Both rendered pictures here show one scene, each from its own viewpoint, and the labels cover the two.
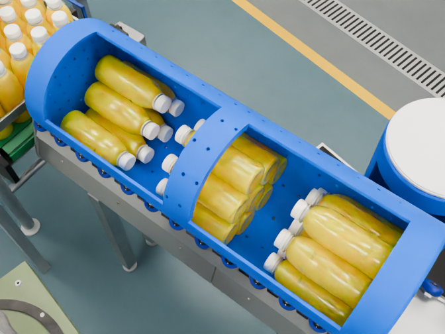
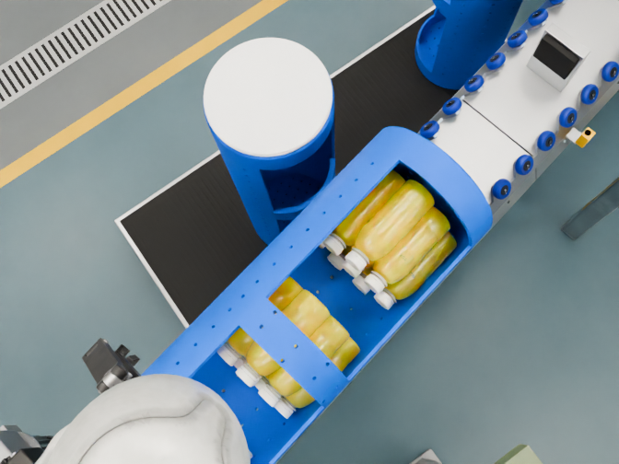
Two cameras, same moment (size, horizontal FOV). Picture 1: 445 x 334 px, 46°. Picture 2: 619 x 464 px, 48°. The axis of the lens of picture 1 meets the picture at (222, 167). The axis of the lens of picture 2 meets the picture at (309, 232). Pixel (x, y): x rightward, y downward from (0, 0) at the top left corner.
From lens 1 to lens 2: 0.59 m
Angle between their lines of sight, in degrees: 31
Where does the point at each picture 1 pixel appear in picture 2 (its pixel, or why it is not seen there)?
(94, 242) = not seen: outside the picture
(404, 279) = (457, 179)
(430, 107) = (216, 98)
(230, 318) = not seen: hidden behind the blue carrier
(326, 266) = (414, 246)
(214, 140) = (286, 338)
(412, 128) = (242, 123)
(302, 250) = (395, 266)
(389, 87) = (35, 120)
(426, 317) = not seen: hidden behind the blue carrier
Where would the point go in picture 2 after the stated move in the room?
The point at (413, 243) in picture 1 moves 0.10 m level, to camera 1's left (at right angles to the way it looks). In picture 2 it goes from (425, 163) to (421, 217)
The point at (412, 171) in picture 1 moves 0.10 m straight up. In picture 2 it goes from (295, 137) to (291, 118)
